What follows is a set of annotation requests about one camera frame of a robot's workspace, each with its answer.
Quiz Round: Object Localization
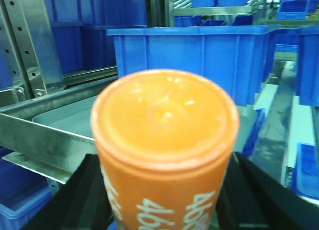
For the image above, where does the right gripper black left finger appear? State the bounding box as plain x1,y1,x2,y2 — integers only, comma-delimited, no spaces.
23,154,112,230

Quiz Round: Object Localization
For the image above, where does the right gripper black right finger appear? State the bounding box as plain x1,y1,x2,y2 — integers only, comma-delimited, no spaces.
216,152,319,230

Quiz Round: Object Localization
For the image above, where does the orange cylindrical capacitor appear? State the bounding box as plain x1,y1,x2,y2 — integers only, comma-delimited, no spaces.
91,69,240,230

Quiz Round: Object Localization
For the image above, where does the grey metal tray on shelf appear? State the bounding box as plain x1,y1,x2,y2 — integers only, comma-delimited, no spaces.
32,105,261,152

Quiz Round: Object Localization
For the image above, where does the blue bin lower left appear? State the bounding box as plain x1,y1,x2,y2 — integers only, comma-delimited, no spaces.
0,159,52,230

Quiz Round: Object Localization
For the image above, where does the blue bin lower right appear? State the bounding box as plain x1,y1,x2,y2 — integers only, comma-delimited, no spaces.
294,142,319,200

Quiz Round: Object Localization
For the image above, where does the large blue bin centre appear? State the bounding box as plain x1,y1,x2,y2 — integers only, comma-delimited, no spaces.
106,25,280,106

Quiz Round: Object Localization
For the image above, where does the blue bin far right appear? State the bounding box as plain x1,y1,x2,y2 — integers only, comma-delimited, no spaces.
296,26,319,107

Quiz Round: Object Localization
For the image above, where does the perforated steel rack post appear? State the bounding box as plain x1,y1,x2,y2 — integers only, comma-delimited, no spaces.
0,0,66,101

